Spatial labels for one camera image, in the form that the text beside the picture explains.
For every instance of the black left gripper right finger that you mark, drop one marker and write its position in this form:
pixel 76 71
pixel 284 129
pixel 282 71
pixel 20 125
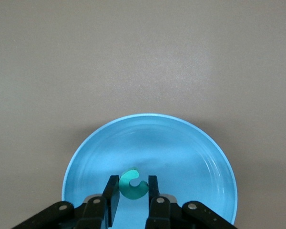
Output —
pixel 162 214

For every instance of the brown table cover sheet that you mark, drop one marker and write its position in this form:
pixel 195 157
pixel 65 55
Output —
pixel 143 59

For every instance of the teal foam letter c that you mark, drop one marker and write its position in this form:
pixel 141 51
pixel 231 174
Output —
pixel 127 188

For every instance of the blue plate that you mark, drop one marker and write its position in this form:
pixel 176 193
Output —
pixel 169 155

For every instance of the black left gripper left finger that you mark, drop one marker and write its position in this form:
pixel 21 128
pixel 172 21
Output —
pixel 93 214

